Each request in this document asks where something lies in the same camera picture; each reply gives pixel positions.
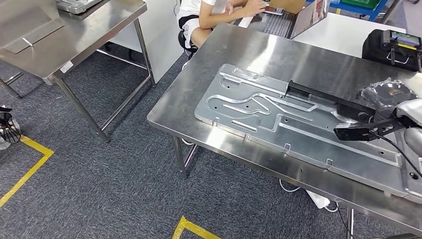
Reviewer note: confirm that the grey metal casting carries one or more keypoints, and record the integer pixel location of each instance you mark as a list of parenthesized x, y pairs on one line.
[(77, 6)]

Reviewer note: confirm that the green plastic bin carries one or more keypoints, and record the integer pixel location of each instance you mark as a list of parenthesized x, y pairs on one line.
[(361, 2)]

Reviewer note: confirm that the white power adapter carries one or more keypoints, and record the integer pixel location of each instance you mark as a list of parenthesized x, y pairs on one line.
[(318, 199)]

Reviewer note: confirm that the small black floor fan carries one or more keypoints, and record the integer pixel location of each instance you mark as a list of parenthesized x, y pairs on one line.
[(10, 127)]

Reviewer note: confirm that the large stamped metal panel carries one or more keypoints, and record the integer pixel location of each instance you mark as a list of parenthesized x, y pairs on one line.
[(313, 142)]

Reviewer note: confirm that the person's hand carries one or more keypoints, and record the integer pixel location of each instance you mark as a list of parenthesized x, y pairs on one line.
[(255, 7)]

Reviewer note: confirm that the black chair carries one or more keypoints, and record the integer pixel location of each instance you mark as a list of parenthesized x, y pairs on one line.
[(184, 41)]

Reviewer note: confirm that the blue metal shelf rack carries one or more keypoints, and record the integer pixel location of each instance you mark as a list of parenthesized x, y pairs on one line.
[(376, 13)]

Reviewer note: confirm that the stainless steel table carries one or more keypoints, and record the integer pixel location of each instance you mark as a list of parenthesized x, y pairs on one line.
[(82, 36)]

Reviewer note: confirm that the black carrying bag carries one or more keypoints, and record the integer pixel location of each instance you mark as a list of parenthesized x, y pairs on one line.
[(372, 49)]

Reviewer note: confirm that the black controller with screen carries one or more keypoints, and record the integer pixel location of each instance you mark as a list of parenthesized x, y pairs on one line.
[(405, 38)]

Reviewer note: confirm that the person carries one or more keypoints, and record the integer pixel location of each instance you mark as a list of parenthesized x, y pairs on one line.
[(191, 13)]

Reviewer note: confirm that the brown cardboard box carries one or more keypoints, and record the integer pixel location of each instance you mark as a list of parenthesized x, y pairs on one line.
[(290, 5)]

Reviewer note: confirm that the person's forearm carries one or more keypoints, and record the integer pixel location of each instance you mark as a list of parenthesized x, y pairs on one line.
[(221, 18)]

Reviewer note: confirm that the stainless steel workbench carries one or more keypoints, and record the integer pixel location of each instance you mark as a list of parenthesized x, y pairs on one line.
[(263, 49)]

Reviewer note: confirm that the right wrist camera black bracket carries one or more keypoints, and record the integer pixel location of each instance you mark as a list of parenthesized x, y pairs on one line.
[(349, 133)]

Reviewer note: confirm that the black plastic panel part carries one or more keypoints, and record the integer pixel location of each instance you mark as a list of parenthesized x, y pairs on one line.
[(316, 95)]

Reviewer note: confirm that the grey laptop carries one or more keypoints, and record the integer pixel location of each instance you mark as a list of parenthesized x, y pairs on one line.
[(278, 24)]

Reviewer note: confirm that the smartphone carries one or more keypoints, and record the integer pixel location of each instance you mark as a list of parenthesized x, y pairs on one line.
[(273, 10)]

